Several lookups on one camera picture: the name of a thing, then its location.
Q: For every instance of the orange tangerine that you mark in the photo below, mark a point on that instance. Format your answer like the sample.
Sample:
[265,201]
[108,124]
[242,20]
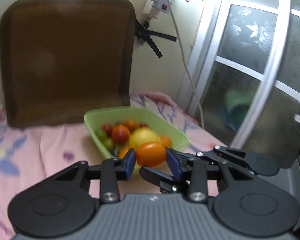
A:
[166,141]

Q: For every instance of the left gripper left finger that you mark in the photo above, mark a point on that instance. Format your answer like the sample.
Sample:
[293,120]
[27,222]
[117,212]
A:
[66,202]

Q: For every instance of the white power strip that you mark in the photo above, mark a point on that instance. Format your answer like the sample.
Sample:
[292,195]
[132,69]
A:
[157,0]

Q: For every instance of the red cherry tomato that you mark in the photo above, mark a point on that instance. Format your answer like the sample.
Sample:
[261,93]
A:
[120,134]

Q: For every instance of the black tape strips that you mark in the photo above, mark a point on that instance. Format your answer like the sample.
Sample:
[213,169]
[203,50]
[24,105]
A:
[144,36]

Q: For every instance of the white framed glass door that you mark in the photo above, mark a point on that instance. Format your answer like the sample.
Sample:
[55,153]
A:
[248,76]

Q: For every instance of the red tomato in pile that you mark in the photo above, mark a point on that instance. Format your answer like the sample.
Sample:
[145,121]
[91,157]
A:
[108,128]

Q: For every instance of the orange tomato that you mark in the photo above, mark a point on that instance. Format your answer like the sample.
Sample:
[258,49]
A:
[151,154]

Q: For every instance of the green tomato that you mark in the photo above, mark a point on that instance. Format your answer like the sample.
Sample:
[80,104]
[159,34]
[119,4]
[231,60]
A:
[109,144]

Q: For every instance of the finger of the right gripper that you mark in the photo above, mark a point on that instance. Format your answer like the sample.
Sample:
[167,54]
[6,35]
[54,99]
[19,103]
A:
[258,163]
[166,183]

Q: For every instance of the yellow lemon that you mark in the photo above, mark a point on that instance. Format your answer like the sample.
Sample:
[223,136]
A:
[143,135]

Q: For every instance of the pink floral bedsheet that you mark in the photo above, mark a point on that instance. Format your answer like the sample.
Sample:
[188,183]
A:
[28,156]

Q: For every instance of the green plastic basin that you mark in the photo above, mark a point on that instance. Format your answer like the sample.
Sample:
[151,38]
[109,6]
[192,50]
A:
[94,119]

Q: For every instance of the brown seat cushion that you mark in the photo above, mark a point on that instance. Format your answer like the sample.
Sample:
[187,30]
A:
[62,58]

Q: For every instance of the orange fruit in pile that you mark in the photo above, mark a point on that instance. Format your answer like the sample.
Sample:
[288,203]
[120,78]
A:
[131,125]

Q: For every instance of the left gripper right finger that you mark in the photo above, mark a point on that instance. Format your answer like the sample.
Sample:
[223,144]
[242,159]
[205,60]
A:
[246,203]

